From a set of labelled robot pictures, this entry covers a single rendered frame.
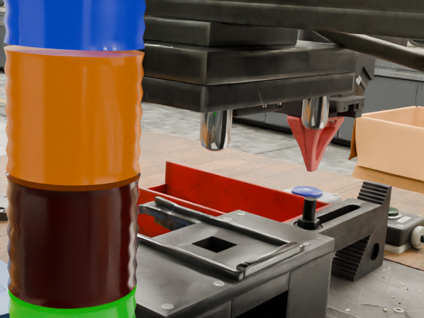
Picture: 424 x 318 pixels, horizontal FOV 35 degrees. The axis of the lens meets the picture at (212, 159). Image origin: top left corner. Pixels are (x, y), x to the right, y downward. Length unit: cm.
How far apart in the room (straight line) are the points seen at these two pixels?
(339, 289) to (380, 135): 220
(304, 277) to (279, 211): 25
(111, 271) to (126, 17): 7
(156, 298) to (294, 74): 18
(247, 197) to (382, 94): 474
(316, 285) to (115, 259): 38
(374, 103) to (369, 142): 267
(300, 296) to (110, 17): 39
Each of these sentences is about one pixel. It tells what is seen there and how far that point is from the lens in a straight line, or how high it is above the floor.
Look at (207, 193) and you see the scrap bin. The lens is 84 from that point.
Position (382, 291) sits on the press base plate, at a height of 90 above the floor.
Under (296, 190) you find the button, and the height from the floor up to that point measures 94.
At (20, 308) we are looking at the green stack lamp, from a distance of 20.
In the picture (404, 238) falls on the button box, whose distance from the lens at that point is 80.
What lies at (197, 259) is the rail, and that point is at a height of 99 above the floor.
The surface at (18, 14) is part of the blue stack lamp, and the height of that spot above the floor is 116.
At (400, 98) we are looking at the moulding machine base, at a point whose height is 49.
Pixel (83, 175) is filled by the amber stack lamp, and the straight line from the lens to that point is 18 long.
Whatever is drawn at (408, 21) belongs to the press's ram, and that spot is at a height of 116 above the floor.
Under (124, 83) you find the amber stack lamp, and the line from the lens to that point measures 18.
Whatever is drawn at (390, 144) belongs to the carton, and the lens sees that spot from 284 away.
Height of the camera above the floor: 117
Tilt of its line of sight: 13 degrees down
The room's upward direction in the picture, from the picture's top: 3 degrees clockwise
